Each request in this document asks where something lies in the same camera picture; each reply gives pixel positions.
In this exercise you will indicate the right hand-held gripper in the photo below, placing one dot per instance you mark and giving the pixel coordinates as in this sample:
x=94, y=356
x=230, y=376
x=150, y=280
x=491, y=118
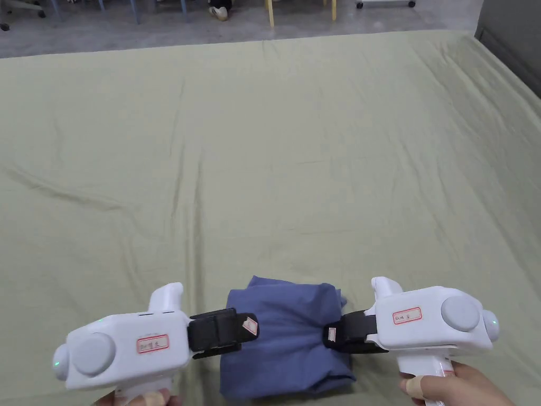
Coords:
x=427, y=321

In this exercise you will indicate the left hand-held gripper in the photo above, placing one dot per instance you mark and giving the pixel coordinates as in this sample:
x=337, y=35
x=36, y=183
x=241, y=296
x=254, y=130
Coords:
x=127, y=347

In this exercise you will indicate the dark blue garment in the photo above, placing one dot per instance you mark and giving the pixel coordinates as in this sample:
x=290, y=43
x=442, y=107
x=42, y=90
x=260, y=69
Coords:
x=287, y=338

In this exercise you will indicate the person's left hand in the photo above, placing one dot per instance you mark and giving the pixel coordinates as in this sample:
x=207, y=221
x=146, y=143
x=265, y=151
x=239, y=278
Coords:
x=143, y=398

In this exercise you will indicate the person's right hand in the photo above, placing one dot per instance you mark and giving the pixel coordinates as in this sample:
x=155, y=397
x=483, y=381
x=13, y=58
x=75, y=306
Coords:
x=460, y=387

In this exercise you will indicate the bed with pale green sheet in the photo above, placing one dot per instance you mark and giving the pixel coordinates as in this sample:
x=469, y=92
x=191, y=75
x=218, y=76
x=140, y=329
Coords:
x=262, y=152

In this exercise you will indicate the white wheeled cart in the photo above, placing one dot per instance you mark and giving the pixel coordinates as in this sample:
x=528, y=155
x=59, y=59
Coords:
x=384, y=3

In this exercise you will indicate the grey padded headboard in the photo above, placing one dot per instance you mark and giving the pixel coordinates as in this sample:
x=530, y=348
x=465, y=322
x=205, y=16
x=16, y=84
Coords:
x=513, y=38

